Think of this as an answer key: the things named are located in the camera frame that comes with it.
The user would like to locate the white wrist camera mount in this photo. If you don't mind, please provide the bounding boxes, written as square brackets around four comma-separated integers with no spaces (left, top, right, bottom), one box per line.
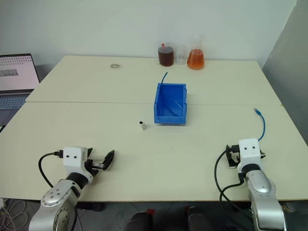
[63,147,89,174]
[238,138,262,174]

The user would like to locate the blue cable in bin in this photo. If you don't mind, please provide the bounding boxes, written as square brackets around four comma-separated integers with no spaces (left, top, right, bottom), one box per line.
[160,71,184,117]

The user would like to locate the blue cable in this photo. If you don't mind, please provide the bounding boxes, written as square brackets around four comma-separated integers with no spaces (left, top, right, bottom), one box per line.
[160,71,184,117]
[253,107,267,142]

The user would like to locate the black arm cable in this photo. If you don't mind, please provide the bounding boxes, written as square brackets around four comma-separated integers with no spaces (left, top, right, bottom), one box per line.
[38,150,64,189]
[214,148,251,213]

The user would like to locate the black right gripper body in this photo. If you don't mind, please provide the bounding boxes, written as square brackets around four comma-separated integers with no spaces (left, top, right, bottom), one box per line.
[230,143,242,167]

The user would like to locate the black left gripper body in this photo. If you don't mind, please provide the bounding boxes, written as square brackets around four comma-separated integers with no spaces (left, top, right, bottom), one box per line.
[83,154,105,177]

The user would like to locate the blue plastic storage bin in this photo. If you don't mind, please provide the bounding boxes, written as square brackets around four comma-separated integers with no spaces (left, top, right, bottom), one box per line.
[153,82,188,126]

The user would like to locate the dark rounded shape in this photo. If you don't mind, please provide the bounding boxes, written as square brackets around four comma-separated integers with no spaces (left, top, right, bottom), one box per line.
[129,208,154,231]

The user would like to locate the empty clear glass beaker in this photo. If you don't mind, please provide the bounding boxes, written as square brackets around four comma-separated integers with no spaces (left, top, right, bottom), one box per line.
[177,44,187,65]

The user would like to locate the beaker with dark liquid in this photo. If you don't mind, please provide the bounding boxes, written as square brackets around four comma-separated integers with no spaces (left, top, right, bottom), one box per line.
[157,42,175,67]

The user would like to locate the open laptop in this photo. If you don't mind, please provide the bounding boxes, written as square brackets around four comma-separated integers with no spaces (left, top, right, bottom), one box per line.
[0,53,41,127]

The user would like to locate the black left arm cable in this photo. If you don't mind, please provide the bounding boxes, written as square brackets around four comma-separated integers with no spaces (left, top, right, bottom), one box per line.
[38,150,64,189]

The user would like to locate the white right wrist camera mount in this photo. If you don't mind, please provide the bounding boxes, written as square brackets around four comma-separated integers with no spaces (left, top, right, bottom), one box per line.
[238,138,262,174]

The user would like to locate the white floor cables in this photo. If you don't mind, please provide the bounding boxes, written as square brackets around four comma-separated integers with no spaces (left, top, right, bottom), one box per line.
[0,198,30,231]

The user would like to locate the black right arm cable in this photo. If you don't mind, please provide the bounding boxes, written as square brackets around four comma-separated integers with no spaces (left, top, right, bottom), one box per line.
[214,148,251,213]

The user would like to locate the flask with orange liquid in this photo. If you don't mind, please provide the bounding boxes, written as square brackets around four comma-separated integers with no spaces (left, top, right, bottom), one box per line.
[186,36,205,71]

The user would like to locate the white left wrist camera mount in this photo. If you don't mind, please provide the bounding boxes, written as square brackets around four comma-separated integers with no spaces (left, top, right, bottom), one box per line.
[63,147,89,174]

